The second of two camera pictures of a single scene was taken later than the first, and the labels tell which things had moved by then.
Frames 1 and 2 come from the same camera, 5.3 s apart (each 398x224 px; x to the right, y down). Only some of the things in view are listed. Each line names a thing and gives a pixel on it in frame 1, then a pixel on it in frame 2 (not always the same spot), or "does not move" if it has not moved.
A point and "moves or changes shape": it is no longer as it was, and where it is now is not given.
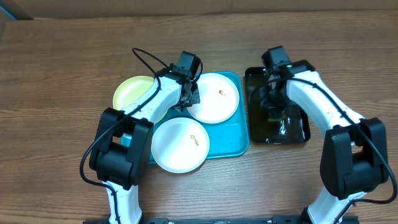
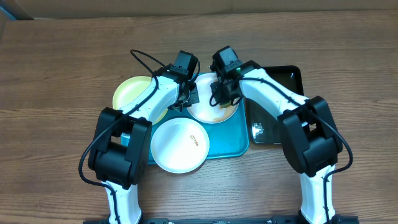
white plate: (219, 99) does not move
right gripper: (268, 100) -> (223, 95)
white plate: (180, 145) does not move
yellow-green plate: (130, 89) does not move
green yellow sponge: (275, 113) moves or changes shape
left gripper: (196, 98) does not move
